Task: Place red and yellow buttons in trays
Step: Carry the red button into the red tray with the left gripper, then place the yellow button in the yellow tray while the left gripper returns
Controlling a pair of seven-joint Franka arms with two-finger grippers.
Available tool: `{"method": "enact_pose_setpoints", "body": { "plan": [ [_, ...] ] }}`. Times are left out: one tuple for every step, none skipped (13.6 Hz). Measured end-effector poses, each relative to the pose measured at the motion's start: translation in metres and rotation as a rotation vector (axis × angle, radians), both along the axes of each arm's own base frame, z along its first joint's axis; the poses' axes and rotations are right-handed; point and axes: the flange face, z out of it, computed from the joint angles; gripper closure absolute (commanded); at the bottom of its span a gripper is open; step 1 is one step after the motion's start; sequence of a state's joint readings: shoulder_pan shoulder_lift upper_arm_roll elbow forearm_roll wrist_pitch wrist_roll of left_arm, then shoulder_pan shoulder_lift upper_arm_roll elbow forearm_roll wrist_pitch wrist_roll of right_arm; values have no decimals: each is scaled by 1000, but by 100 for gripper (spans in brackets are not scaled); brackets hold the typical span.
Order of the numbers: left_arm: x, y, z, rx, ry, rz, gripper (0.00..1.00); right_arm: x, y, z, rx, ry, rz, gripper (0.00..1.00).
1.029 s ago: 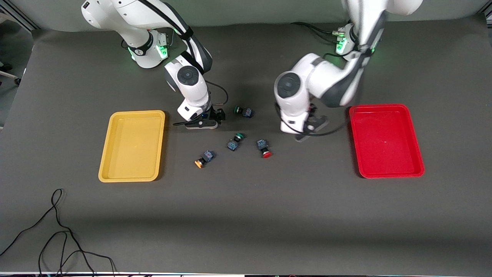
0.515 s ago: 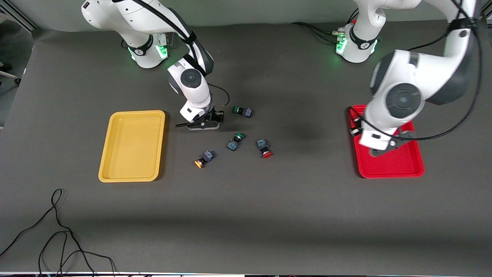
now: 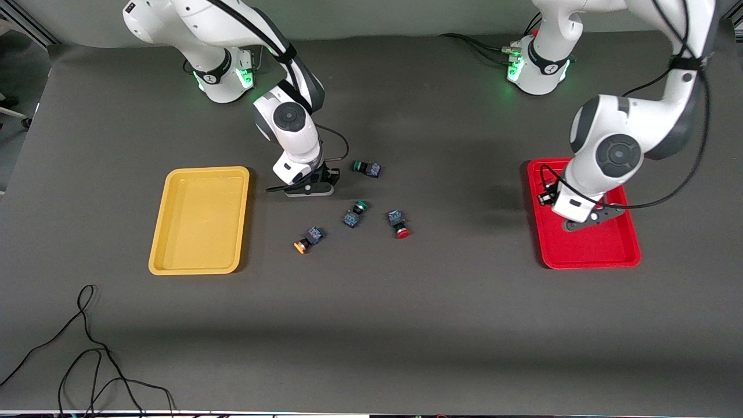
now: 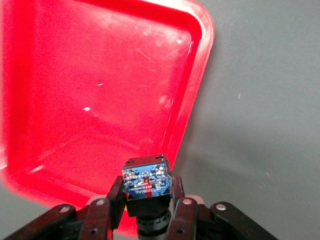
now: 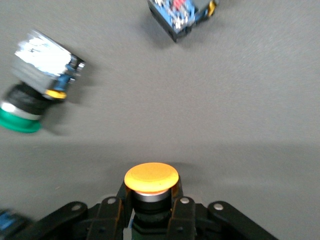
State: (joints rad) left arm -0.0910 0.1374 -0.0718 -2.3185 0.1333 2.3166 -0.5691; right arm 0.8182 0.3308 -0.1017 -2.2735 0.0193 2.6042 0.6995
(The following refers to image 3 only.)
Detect yellow push button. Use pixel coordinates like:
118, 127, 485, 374
293, 226, 326, 255

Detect red push button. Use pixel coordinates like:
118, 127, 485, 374
387, 210, 412, 240

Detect red plastic tray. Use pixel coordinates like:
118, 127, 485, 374
526, 157, 642, 270

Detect yellow plastic tray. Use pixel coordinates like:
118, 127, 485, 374
148, 166, 250, 275

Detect dark grey table mat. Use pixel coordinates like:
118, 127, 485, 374
0, 26, 743, 416

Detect black chair base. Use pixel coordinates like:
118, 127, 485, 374
0, 93, 33, 129

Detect black left arm base cables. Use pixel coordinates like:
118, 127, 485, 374
438, 13, 543, 64

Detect thin black loose cable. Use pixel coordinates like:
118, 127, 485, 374
0, 284, 175, 418

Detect aluminium frame profile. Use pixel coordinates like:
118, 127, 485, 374
0, 0, 62, 47

